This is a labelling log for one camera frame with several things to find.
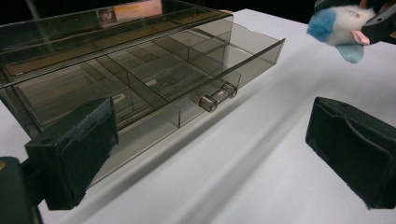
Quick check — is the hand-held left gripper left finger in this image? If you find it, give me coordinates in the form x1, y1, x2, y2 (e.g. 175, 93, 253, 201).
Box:
24, 97, 120, 211

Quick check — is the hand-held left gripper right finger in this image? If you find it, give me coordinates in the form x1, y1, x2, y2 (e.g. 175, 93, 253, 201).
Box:
305, 96, 396, 210

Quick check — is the white and blue plush toy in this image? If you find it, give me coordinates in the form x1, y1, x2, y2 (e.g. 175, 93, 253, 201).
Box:
306, 4, 377, 64

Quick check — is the smoky transparent drawer with dividers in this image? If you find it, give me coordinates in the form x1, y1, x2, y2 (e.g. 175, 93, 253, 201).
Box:
12, 21, 286, 188

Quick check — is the smoky transparent drawer cabinet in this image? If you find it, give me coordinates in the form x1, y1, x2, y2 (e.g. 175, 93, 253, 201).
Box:
0, 0, 234, 141

